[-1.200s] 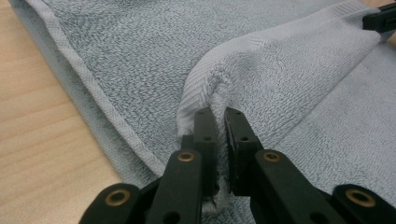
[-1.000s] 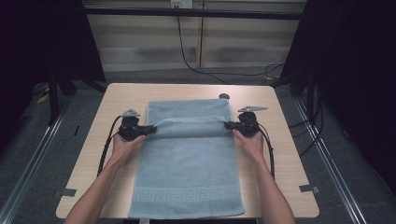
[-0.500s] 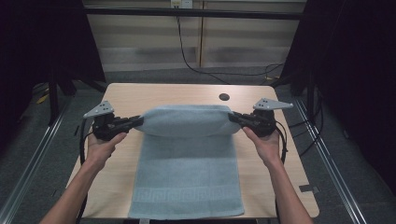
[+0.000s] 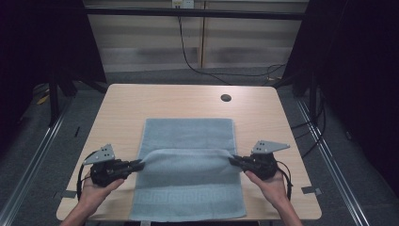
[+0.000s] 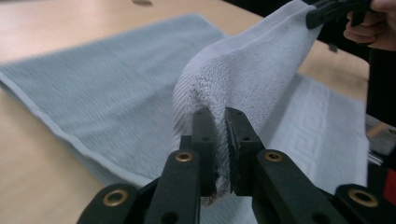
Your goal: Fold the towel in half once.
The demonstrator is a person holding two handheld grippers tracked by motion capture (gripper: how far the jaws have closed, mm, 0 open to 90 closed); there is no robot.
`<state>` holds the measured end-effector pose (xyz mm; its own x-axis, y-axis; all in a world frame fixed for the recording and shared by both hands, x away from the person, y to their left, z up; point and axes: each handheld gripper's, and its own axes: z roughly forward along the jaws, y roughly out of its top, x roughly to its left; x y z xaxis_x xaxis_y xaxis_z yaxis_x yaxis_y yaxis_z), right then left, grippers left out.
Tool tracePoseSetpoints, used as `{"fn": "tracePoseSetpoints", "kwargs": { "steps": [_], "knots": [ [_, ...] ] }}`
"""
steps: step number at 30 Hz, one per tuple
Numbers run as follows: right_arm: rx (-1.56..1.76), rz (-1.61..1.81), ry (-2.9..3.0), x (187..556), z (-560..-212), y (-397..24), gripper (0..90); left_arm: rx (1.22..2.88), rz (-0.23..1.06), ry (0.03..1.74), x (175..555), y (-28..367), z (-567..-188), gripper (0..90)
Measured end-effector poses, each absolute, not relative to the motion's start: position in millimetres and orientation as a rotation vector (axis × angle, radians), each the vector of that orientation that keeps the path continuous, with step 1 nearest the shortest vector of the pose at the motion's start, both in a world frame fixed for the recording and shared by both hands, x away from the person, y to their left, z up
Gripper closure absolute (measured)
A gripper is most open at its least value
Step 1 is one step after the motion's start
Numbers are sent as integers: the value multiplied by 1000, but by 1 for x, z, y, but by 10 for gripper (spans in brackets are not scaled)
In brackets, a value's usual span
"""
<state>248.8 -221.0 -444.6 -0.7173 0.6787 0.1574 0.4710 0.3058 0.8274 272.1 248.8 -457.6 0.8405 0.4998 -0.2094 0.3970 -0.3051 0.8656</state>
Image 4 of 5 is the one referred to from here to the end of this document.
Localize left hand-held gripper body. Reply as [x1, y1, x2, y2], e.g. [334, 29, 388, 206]
[83, 143, 135, 188]

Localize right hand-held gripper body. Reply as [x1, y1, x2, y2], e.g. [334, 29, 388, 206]
[242, 139, 291, 181]

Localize grey-blue towel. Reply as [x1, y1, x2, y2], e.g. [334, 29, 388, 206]
[129, 118, 247, 222]

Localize person's left hand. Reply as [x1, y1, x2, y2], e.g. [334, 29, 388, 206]
[76, 176, 125, 212]

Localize person's right hand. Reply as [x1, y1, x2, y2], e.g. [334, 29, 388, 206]
[244, 169, 292, 210]

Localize grey tape strip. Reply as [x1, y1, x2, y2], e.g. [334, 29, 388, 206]
[300, 186, 323, 197]
[54, 189, 78, 200]

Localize black metal stand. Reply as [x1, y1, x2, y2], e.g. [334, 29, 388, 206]
[47, 70, 61, 127]

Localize yellow floor item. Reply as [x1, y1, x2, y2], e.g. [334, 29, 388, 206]
[35, 93, 51, 105]

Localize dark curtain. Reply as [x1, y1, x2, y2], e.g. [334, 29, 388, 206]
[281, 0, 399, 192]
[0, 0, 107, 154]

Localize black horizontal crossbar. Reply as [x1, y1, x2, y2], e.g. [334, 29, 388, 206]
[85, 7, 307, 22]

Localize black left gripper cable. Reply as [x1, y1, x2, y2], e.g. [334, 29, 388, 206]
[76, 150, 99, 201]

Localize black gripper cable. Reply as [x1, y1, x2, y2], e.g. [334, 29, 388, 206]
[76, 150, 99, 201]
[276, 160, 295, 202]

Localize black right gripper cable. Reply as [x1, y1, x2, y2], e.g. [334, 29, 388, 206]
[276, 160, 295, 202]

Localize black floor cables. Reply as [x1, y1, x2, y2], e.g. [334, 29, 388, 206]
[290, 89, 327, 160]

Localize silver floor rail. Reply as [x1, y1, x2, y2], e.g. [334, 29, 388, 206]
[0, 100, 72, 226]
[295, 99, 373, 226]

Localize black hanging power cable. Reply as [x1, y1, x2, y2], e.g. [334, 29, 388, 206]
[177, 15, 287, 87]

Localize white wall socket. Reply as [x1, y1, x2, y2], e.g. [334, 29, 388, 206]
[171, 0, 196, 9]

